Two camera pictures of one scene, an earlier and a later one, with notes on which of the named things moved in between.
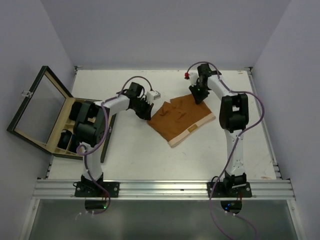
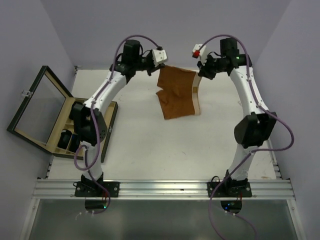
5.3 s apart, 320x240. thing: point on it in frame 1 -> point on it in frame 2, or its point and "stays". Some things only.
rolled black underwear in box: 65,136 stays
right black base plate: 229,189 stays
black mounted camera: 90,189 stays
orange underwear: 179,117 -> 179,97
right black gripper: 198,97 -> 204,70
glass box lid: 39,117 stays
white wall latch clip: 26,93 stays
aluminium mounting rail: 51,189 stays
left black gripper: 146,114 -> 153,68
